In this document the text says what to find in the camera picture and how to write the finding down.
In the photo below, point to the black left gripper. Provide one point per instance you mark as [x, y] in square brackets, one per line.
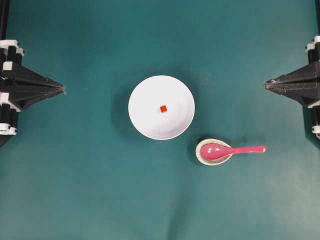
[13, 101]

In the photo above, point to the speckled teardrop spoon rest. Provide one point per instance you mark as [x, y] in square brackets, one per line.
[210, 162]

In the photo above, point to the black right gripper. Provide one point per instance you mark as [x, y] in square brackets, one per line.
[303, 84]

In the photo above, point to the white round bowl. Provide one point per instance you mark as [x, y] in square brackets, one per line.
[149, 95]

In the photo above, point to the small red block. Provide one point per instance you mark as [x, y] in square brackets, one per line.
[163, 109]

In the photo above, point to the pink plastic spoon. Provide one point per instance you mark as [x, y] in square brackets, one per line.
[215, 151]

